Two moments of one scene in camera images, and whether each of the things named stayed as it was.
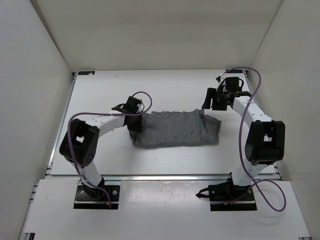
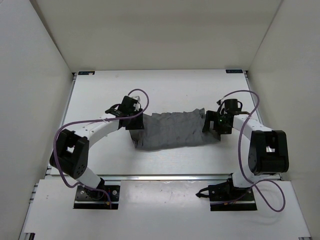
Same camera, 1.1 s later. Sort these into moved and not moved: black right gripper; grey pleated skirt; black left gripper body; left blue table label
Moved: black right gripper
Not moved: left blue table label; grey pleated skirt; black left gripper body
